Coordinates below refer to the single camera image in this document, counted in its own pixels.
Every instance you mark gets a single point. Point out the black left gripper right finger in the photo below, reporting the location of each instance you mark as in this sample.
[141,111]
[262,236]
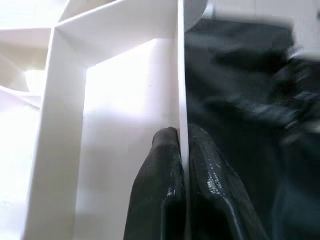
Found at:
[215,190]

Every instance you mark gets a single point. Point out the black table cover cloth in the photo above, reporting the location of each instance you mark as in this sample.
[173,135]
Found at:
[245,105]

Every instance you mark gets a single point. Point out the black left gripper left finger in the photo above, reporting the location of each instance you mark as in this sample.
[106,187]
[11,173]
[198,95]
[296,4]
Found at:
[160,190]

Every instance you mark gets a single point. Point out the white plastic table top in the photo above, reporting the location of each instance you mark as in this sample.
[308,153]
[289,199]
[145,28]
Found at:
[112,105]

